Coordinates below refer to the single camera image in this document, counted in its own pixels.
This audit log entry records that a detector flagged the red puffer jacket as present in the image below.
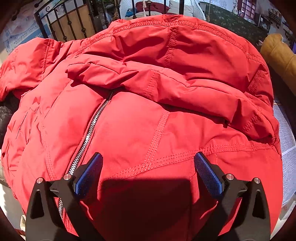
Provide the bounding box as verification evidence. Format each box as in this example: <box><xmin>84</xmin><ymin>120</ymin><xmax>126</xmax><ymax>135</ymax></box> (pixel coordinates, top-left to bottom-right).
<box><xmin>1</xmin><ymin>15</ymin><xmax>283</xmax><ymax>240</ymax></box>

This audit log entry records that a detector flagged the blue plaid bed sheet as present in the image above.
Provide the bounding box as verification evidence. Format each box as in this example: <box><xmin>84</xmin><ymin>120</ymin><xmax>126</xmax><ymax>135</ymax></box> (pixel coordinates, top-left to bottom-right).
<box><xmin>273</xmin><ymin>100</ymin><xmax>295</xmax><ymax>205</ymax></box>

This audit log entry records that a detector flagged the black quilted jacket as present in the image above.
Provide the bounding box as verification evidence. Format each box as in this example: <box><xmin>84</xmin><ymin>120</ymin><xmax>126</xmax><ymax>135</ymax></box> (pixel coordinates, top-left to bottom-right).
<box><xmin>0</xmin><ymin>93</ymin><xmax>20</xmax><ymax>147</ymax></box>

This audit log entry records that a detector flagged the mustard yellow jacket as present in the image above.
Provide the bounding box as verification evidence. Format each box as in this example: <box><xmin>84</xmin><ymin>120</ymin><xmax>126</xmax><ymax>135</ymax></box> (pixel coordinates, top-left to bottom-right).
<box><xmin>260</xmin><ymin>33</ymin><xmax>296</xmax><ymax>95</ymax></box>

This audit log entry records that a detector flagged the black iron railing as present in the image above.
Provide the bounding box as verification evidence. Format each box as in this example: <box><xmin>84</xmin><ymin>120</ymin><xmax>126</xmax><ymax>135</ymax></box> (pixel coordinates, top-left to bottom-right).
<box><xmin>33</xmin><ymin>0</ymin><xmax>186</xmax><ymax>42</ymax></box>

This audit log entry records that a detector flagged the dark green patterned rug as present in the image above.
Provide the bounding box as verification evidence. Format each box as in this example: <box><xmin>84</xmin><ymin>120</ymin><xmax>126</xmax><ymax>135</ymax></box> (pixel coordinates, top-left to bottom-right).
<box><xmin>199</xmin><ymin>1</ymin><xmax>268</xmax><ymax>45</ymax></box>

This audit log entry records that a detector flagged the white sofa bed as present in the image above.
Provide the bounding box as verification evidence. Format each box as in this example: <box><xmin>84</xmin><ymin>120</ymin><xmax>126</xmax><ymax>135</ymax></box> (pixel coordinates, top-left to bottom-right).
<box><xmin>118</xmin><ymin>0</ymin><xmax>206</xmax><ymax>21</ymax></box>

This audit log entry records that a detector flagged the dark red cushion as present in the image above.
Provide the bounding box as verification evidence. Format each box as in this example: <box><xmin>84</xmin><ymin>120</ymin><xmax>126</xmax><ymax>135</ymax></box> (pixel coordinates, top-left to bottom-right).
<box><xmin>135</xmin><ymin>2</ymin><xmax>170</xmax><ymax>14</ymax></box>

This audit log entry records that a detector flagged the blue white wall poster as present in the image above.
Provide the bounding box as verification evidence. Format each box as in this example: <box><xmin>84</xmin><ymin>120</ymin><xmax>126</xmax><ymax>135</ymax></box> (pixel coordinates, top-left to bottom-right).
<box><xmin>1</xmin><ymin>1</ymin><xmax>42</xmax><ymax>54</ymax></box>

